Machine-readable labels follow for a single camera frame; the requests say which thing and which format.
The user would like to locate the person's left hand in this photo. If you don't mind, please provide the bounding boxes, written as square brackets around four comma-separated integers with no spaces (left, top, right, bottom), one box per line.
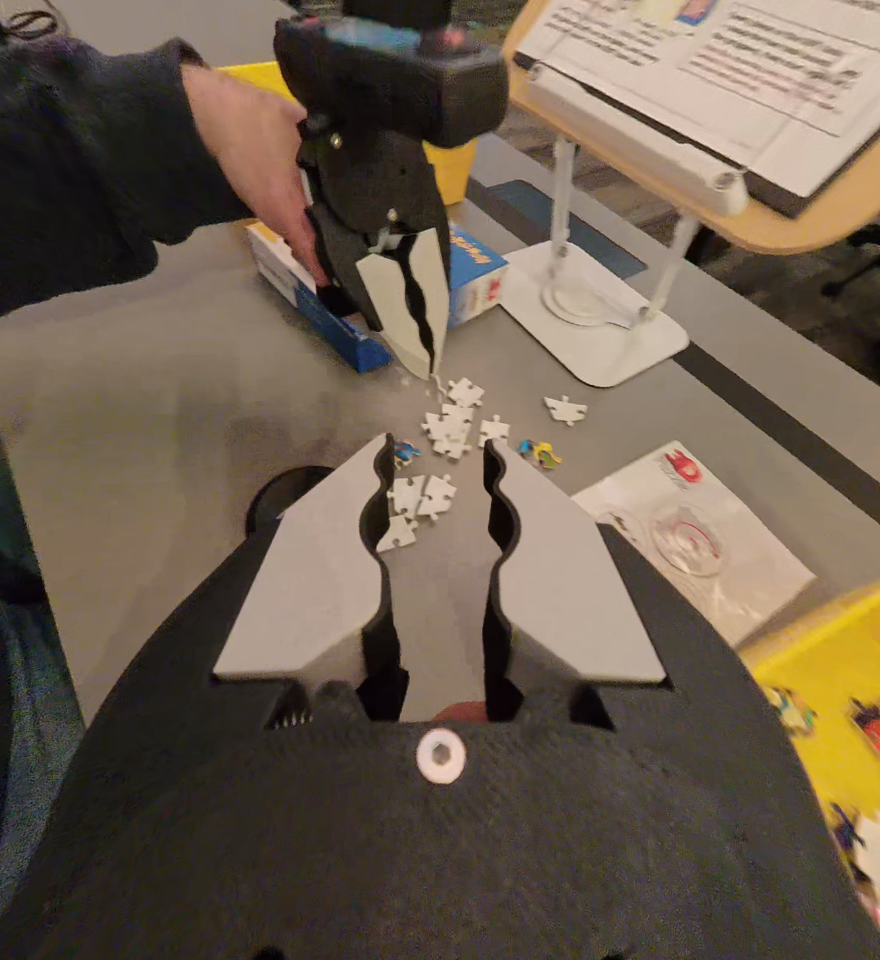
[182,63,330,290]

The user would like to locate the blue puzzle box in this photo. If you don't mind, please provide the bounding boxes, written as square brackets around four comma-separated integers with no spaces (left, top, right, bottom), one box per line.
[243,219,513,376]

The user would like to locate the light wooden board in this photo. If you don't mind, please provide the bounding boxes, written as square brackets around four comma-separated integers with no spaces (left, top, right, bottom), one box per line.
[501,0,880,256]

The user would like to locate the black cable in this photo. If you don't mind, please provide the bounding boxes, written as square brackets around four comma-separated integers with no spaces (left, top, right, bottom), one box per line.
[0,0,62,45]

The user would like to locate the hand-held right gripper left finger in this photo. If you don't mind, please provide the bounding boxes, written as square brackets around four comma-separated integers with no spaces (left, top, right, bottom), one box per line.
[212,432,411,723]

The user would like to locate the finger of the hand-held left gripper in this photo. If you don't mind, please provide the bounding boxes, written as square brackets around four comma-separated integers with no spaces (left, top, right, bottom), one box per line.
[355,249,436,381]
[401,226,453,363]

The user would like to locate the white instruction leaflet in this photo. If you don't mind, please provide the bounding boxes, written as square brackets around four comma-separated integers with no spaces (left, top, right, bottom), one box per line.
[570,438,818,648]

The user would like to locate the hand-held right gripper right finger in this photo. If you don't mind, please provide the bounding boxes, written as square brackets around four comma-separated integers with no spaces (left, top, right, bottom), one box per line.
[482,438,670,723]

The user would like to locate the black round ball stand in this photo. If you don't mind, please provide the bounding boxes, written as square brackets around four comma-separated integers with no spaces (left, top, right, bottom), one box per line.
[245,465,336,538]

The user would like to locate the printed instruction sheet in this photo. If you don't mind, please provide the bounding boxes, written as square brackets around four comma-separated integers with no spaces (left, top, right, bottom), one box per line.
[516,0,880,200]

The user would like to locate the group of face-down puzzle pieces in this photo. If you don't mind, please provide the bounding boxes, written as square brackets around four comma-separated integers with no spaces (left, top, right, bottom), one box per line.
[374,376,513,555]

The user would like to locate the person's blue jeans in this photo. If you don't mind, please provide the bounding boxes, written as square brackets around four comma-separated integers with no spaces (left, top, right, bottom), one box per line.
[0,390,87,924]

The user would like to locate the yellow plastic bin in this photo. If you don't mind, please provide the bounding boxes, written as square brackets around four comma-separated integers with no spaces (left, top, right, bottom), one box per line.
[217,60,480,209]
[738,566,880,960]

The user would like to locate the person's left forearm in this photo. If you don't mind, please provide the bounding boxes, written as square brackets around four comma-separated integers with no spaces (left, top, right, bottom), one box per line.
[0,37,255,324]

